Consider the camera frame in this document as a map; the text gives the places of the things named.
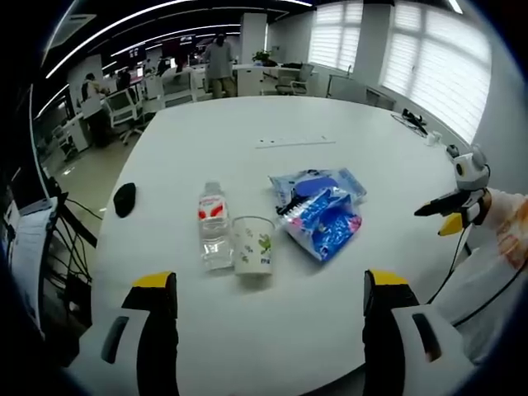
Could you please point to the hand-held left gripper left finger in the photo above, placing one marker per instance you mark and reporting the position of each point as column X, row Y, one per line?
column 156, row 354

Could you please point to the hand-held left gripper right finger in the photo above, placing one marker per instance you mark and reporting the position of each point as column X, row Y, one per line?
column 383, row 354

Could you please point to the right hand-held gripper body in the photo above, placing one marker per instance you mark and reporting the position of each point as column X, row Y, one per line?
column 472, row 173

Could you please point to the pale blue plastic packet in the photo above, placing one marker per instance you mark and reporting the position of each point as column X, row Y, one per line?
column 350, row 181

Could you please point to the blue white crinkled packet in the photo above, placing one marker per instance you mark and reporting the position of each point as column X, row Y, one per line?
column 330, row 227

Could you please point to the clear plastic water bottle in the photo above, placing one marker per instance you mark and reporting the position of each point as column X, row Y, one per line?
column 213, row 231

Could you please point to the white printed paper cup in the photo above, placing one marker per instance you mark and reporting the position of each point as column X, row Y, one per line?
column 253, row 247

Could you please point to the black comb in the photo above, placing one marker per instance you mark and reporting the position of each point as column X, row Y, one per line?
column 290, row 206

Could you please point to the black computer mouse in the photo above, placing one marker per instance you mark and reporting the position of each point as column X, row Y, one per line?
column 125, row 200

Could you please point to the white window blind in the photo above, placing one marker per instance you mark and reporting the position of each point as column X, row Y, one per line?
column 437, row 66
column 336, row 35

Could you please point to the grey office chair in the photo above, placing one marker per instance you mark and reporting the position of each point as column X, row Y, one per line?
column 299, row 78

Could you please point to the white table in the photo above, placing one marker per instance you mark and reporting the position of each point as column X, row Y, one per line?
column 231, row 123

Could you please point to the green potted plant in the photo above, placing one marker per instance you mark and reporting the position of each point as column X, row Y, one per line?
column 262, row 57

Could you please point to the white office chair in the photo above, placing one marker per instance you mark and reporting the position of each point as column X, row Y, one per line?
column 123, row 109

